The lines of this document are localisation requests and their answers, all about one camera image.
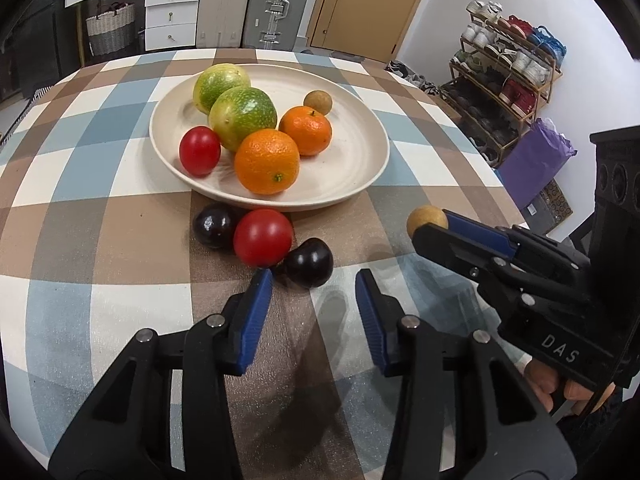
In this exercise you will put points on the shoe rack with shoes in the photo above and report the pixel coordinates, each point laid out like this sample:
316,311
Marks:
520,60

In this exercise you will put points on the cream round plate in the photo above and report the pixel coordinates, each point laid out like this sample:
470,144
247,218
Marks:
350,160

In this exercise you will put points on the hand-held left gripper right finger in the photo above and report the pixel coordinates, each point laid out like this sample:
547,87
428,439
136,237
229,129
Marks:
372,325

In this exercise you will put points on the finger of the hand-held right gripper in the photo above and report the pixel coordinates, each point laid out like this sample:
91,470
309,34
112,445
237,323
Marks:
480,232
450,250

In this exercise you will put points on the woven laundry basket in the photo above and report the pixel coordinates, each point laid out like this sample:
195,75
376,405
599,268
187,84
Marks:
110,30

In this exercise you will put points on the wooden door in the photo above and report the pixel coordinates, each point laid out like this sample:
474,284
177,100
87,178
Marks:
365,5

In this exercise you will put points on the purple bag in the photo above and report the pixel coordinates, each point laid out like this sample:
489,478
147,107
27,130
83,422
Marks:
537,160

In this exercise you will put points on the person's right hand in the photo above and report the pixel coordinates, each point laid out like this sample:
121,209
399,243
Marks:
545,385

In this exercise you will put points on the small brown longan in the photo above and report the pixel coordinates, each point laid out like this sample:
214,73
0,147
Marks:
425,217
318,102

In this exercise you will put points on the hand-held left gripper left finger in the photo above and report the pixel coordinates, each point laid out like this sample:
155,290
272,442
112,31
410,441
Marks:
255,320

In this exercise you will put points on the striped rug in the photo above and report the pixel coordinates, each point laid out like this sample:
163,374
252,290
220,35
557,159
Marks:
30,105

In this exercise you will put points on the yellow-green round fruit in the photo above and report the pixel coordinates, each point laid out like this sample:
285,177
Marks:
245,115
217,85

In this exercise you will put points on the black sneaker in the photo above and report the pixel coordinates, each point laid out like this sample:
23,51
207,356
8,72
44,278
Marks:
397,67

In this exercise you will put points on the black refrigerator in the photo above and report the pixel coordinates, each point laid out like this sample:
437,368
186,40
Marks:
35,45

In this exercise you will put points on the dark purple plum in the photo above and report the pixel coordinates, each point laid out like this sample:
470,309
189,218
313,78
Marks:
310,262
212,225

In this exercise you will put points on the beige suitcase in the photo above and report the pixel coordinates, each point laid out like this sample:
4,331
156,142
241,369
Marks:
225,5

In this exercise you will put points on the silver suitcase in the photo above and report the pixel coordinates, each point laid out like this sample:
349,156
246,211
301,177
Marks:
277,5

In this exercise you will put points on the red tomato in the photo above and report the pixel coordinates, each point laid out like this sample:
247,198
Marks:
200,150
262,237

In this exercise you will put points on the white grey sneaker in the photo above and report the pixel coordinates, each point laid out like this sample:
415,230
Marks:
422,84

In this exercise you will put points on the wooden shoe rack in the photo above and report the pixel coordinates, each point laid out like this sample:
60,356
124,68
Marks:
530,110

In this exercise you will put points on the orange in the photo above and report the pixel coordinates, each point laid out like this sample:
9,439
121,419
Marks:
306,130
267,162

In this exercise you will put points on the white drawer dresser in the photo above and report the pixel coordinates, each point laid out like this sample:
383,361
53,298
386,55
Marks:
170,10

